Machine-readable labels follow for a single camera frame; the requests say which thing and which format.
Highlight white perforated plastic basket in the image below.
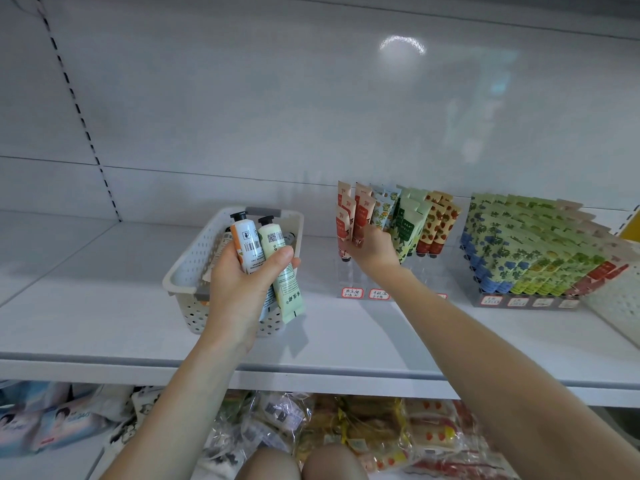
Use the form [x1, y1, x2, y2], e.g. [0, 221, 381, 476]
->
[163, 205, 305, 337]
[585, 263, 640, 346]

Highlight pile of snack packets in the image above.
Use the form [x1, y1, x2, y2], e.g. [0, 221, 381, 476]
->
[0, 379, 521, 480]

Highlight person's right leg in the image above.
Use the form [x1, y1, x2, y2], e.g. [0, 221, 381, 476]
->
[302, 443, 371, 480]

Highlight person's leg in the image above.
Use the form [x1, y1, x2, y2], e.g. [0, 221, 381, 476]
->
[302, 443, 371, 480]
[235, 447, 301, 480]

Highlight pale mint hand cream tube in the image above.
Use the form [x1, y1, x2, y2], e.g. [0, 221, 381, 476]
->
[258, 215, 306, 324]

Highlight white metal shelf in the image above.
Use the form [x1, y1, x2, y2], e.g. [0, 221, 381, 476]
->
[0, 0, 640, 480]

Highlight person's left forearm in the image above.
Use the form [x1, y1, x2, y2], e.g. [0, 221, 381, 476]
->
[100, 329, 256, 480]

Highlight person's right forearm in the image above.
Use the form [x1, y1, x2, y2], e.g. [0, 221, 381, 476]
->
[385, 269, 640, 480]

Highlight clear divider tray with labels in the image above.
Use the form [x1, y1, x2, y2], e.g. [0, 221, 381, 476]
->
[340, 287, 581, 310]

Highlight person's left leg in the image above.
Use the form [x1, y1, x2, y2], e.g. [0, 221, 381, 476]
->
[235, 447, 301, 480]

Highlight pale blue floral hand cream tube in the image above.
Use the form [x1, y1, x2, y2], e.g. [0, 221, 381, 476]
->
[230, 211, 267, 276]

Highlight row of hand cream tubes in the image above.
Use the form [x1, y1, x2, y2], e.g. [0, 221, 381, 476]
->
[336, 181, 640, 298]

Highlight person's right hand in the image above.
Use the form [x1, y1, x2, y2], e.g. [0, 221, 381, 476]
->
[343, 225, 403, 284]

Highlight person's left hand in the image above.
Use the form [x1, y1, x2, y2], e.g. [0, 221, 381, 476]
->
[203, 239, 301, 348]

